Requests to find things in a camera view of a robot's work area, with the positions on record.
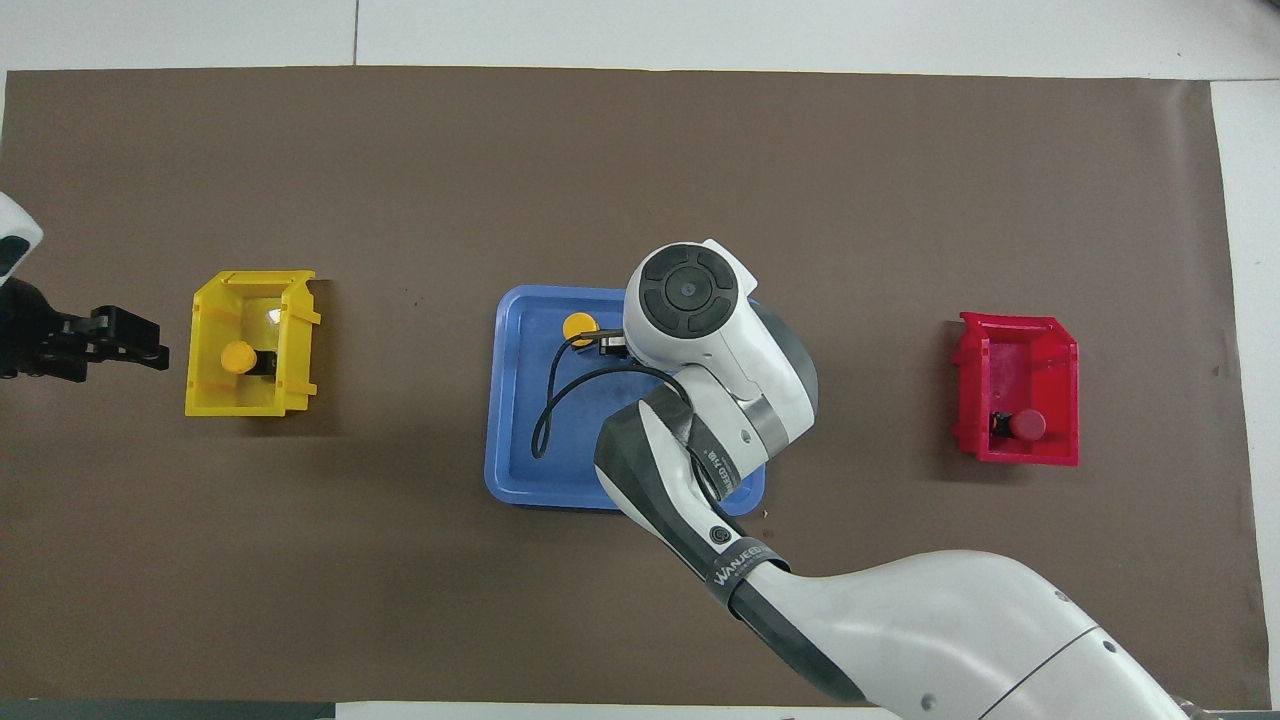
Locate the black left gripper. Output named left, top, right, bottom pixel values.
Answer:
left=0, top=280, right=171, bottom=381

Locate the red push button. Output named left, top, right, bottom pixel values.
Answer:
left=988, top=408, right=1048, bottom=443

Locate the yellow plastic bin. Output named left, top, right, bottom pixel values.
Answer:
left=184, top=270, right=323, bottom=418

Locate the blue plastic tray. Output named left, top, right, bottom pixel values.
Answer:
left=484, top=285, right=771, bottom=517

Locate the brown table mat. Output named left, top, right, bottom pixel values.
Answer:
left=0, top=66, right=1271, bottom=707

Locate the red plastic bin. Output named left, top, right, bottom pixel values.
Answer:
left=950, top=311, right=1082, bottom=468

